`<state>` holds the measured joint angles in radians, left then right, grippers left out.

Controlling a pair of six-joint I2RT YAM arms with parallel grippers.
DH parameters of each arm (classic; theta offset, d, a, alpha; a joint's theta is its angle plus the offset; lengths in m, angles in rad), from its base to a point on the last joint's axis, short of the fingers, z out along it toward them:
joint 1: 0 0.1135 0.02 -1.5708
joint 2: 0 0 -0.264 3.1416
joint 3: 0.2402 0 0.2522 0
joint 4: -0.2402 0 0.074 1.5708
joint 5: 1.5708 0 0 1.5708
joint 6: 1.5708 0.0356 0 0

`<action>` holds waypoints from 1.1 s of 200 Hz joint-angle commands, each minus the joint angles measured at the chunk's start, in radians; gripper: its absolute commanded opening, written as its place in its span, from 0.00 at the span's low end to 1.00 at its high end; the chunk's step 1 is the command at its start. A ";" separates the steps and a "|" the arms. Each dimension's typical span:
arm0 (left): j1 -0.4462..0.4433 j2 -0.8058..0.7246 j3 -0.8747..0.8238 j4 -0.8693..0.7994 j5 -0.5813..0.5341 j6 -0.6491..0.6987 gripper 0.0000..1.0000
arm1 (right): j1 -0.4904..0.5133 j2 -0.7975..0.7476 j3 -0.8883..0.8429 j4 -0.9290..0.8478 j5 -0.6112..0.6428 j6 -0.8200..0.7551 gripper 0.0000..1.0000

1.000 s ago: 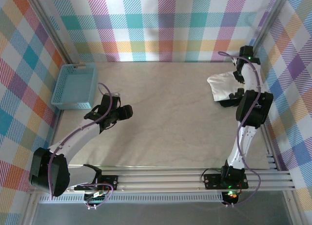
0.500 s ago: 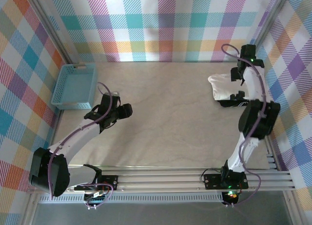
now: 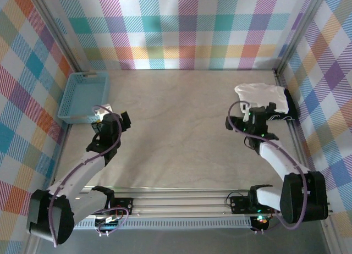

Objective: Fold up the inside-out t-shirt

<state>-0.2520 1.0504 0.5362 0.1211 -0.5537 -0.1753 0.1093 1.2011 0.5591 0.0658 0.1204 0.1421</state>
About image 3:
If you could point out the white t-shirt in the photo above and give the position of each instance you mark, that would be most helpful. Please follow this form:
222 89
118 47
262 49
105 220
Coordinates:
261 96

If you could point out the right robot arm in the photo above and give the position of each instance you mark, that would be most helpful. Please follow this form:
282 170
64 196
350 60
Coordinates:
277 160

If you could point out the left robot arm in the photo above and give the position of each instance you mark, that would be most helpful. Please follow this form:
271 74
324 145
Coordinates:
79 171

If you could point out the black folded t-shirt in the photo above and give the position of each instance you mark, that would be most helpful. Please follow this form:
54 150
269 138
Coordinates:
292 105

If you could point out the blue plastic basket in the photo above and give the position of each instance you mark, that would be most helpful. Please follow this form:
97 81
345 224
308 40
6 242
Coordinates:
82 97

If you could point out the electronics board with LEDs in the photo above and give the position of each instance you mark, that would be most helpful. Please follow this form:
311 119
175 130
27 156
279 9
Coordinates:
260 222

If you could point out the aluminium side rail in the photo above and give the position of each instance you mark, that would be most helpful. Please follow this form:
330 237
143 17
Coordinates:
293 133
65 135

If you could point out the aluminium frame post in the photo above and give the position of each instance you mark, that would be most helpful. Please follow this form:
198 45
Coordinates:
63 37
299 31

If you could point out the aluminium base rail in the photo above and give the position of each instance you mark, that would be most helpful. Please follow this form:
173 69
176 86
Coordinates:
178 204

